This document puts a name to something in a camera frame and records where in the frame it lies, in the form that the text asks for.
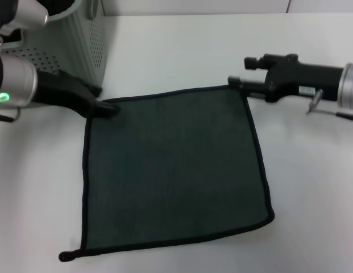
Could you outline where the green and yellow towel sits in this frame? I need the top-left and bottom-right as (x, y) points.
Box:
(59, 84), (276, 255)

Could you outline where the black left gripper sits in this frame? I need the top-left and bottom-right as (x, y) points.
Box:
(32, 69), (122, 121)

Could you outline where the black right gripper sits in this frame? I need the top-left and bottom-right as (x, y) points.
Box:
(227, 52), (345, 104)

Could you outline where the grey perforated plastic storage box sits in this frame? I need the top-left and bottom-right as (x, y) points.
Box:
(0, 0), (105, 98)

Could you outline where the wrist cable with plug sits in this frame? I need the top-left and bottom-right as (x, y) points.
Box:
(0, 109), (22, 123)
(305, 88), (353, 122)

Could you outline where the right wrist cable with plug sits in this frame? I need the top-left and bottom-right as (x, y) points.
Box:
(305, 88), (353, 122)

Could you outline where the left wrist cable with plug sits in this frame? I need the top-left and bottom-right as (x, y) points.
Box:
(0, 109), (22, 123)

